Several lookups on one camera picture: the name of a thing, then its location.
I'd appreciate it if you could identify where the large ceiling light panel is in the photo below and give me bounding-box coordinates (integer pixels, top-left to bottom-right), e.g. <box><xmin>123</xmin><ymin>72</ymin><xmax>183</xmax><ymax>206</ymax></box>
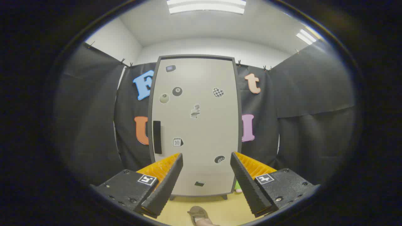
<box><xmin>166</xmin><ymin>0</ymin><xmax>247</xmax><ymax>15</ymax></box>

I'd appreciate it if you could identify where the brown fuzzy shoe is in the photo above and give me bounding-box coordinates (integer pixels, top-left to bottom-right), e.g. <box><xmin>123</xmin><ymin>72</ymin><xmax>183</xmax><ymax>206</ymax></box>
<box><xmin>187</xmin><ymin>206</ymin><xmax>209</xmax><ymax>225</ymax></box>

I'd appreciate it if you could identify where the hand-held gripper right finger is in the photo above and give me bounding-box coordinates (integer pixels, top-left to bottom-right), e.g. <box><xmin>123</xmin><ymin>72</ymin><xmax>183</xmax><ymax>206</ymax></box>
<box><xmin>230</xmin><ymin>152</ymin><xmax>321</xmax><ymax>218</ymax></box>

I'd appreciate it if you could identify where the dark grey shoe cabinet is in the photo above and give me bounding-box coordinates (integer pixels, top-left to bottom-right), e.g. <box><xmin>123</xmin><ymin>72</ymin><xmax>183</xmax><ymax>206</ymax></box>
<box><xmin>147</xmin><ymin>54</ymin><xmax>244</xmax><ymax>201</ymax></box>

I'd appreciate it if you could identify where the black backdrop cloth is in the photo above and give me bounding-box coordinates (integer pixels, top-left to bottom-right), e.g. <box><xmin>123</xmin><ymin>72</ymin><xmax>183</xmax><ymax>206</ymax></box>
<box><xmin>55</xmin><ymin>39</ymin><xmax>357</xmax><ymax>186</ymax></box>

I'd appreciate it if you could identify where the beige shoe cabinet door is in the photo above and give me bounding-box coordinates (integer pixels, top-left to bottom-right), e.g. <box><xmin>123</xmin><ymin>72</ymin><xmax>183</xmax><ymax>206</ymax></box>
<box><xmin>151</xmin><ymin>58</ymin><xmax>240</xmax><ymax>196</ymax></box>

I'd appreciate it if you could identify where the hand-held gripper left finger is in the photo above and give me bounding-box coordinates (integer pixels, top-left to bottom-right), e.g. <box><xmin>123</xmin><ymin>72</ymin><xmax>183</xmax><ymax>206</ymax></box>
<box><xmin>90</xmin><ymin>153</ymin><xmax>184</xmax><ymax>219</ymax></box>

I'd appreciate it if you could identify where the black door handle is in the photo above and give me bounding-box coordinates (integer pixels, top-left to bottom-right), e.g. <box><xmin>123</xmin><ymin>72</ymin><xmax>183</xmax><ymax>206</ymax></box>
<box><xmin>153</xmin><ymin>121</ymin><xmax>162</xmax><ymax>154</ymax></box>

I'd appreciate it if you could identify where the small ceiling light panel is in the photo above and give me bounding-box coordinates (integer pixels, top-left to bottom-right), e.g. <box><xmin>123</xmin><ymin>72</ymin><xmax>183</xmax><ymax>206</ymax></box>
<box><xmin>296</xmin><ymin>29</ymin><xmax>317</xmax><ymax>45</ymax></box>

